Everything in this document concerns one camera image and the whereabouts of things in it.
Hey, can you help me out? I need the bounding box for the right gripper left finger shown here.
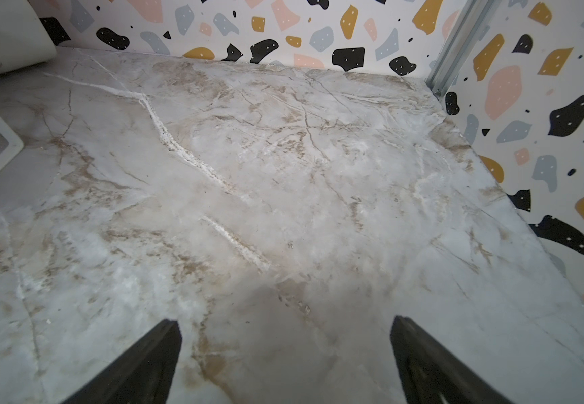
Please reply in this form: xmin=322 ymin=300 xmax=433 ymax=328
xmin=65 ymin=319 xmax=182 ymax=403

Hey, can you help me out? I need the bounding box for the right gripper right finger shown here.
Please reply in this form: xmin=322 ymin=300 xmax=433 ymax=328
xmin=389 ymin=316 xmax=510 ymax=404

